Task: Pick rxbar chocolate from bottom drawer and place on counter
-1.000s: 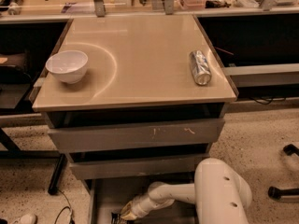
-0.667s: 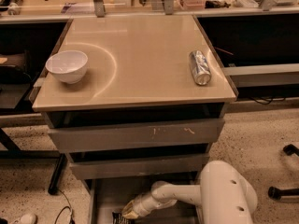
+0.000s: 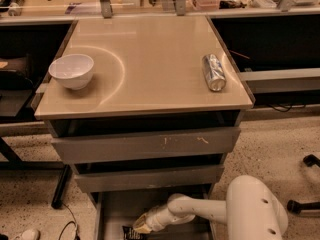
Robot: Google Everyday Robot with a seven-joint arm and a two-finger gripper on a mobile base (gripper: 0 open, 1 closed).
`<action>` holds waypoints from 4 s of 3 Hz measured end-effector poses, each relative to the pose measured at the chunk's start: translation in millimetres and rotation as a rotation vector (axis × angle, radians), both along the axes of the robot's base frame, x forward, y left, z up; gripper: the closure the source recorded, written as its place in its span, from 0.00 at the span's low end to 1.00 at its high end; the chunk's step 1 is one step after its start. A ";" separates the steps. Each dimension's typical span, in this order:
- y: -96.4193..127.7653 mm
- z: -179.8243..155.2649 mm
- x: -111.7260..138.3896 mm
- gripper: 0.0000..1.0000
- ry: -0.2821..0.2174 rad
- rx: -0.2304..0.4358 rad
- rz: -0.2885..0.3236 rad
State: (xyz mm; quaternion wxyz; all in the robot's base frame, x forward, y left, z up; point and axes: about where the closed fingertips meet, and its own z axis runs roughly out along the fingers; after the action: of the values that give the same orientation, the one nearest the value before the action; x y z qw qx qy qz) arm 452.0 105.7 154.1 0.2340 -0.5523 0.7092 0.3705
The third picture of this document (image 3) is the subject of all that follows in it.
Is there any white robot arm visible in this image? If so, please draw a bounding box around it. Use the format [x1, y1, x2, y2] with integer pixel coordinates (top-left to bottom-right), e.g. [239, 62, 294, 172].
[133, 175, 288, 240]

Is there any black table leg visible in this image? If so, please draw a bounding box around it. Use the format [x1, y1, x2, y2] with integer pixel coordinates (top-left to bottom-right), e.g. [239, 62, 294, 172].
[51, 165, 71, 209]

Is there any grey open bottom drawer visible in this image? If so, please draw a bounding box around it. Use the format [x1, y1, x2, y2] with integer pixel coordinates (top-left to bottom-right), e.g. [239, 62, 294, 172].
[93, 185, 216, 240]

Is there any grey metal post left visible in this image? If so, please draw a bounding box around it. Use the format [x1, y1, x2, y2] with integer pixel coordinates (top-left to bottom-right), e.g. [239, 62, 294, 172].
[99, 0, 113, 18]

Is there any silver soda can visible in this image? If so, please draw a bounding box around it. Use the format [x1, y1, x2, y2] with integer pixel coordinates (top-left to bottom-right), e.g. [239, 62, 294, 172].
[202, 54, 226, 92]

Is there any white ceramic bowl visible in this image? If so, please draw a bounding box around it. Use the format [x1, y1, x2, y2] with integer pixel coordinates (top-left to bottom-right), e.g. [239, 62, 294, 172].
[48, 54, 94, 90]

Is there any black chair base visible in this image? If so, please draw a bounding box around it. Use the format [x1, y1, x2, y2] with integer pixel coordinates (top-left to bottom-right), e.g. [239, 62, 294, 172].
[287, 154, 320, 218]

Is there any grey drawer cabinet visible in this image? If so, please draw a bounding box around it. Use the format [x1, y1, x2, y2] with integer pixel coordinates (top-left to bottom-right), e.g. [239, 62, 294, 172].
[34, 15, 256, 240]

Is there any black floor cable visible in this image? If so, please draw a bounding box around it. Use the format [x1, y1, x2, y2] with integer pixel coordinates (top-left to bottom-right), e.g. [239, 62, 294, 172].
[58, 202, 82, 240]

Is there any black rxbar chocolate wrapper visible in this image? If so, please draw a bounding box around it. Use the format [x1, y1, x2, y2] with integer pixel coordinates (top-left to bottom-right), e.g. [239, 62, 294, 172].
[122, 226, 147, 240]

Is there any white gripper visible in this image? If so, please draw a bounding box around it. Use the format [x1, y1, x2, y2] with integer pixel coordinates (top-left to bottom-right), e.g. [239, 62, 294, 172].
[133, 205, 174, 234]

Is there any grey top drawer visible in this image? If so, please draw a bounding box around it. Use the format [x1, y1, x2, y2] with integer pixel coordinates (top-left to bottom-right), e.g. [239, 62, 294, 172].
[52, 127, 240, 164]

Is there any white shoe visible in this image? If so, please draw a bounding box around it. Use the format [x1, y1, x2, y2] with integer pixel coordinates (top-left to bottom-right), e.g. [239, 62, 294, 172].
[12, 229, 40, 240]

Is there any grey middle drawer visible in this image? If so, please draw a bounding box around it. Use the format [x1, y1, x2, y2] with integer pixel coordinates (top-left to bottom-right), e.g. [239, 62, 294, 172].
[74, 165, 224, 193]

